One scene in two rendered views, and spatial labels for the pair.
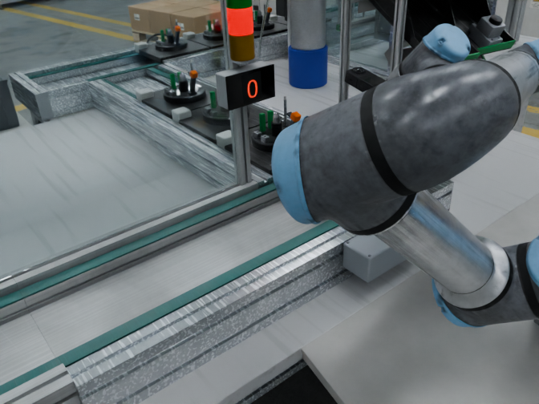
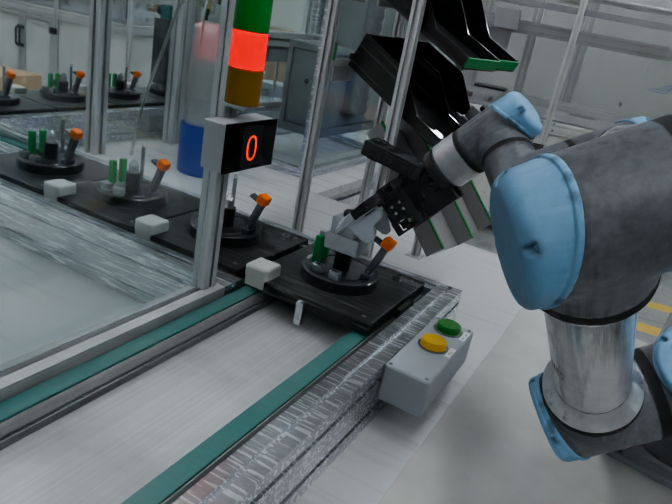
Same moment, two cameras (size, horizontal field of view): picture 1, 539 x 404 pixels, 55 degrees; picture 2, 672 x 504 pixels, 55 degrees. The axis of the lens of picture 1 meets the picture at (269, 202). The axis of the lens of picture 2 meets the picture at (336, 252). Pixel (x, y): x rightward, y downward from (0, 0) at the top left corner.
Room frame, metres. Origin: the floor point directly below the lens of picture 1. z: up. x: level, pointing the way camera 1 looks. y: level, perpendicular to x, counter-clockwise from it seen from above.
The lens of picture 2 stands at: (0.16, 0.32, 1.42)
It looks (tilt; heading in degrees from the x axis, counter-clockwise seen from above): 21 degrees down; 332
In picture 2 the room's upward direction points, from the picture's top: 11 degrees clockwise
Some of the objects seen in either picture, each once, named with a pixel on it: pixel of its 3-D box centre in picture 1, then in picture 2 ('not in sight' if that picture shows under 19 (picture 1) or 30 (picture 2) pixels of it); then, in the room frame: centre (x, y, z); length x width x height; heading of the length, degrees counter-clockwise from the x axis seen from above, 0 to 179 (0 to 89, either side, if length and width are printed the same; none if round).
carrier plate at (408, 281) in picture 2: not in sight; (338, 282); (1.08, -0.18, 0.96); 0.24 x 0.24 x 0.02; 37
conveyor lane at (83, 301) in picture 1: (237, 239); (217, 367); (0.92, 0.07, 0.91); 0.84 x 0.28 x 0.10; 127
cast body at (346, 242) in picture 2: not in sight; (343, 229); (1.09, -0.18, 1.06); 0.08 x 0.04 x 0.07; 37
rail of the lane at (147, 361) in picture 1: (300, 272); (333, 408); (0.79, -0.05, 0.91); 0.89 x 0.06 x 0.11; 127
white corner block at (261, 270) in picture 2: not in sight; (262, 274); (1.10, -0.05, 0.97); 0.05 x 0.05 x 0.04; 37
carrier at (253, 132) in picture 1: (276, 126); (227, 212); (1.29, -0.03, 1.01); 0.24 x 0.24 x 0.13; 37
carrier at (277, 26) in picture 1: (259, 18); not in sight; (2.61, 0.01, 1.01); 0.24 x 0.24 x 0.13; 37
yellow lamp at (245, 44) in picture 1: (241, 46); (243, 86); (1.06, 0.04, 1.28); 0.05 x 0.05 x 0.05
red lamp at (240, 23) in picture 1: (240, 20); (248, 49); (1.06, 0.04, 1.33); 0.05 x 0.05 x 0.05
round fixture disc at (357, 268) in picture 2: not in sight; (340, 272); (1.08, -0.18, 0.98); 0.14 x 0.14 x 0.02
